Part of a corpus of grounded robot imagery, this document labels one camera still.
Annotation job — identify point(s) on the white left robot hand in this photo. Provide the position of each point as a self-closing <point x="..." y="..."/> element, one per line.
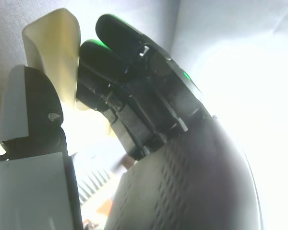
<point x="182" y="179"/>

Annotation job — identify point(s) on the cream plastic dustpan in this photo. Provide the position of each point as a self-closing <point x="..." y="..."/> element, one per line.
<point x="52" y="55"/>

